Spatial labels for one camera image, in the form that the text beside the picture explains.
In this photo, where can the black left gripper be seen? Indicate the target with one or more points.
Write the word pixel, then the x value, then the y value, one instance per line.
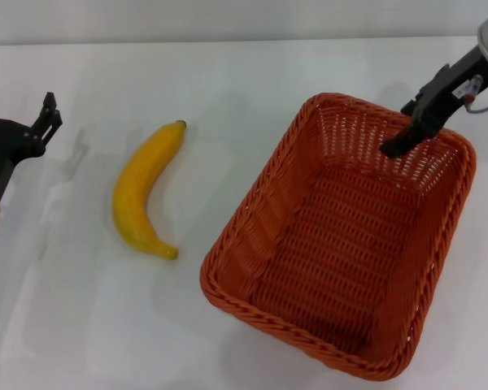
pixel 0 150

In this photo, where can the orange woven plastic basket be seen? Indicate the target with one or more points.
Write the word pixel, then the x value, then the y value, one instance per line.
pixel 333 243

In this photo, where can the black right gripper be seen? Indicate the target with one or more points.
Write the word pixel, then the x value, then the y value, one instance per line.
pixel 451 93

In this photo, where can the yellow banana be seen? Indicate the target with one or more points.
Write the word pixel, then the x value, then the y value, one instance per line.
pixel 136 191

